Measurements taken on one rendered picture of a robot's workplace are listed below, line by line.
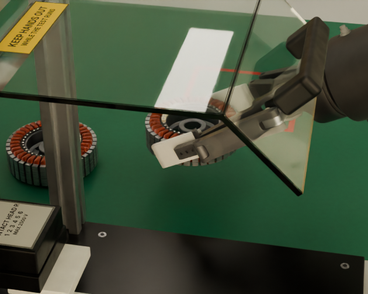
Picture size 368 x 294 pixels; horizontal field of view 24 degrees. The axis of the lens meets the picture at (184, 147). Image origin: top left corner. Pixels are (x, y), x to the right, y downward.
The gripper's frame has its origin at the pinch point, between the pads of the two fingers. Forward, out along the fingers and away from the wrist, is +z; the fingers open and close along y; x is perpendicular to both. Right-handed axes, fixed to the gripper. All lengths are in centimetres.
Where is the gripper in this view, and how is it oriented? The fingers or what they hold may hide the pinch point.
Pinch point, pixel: (193, 128)
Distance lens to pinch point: 100.7
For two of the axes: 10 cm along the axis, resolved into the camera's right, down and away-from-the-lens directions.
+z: -7.5, 2.3, 6.1
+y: 4.7, -4.7, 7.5
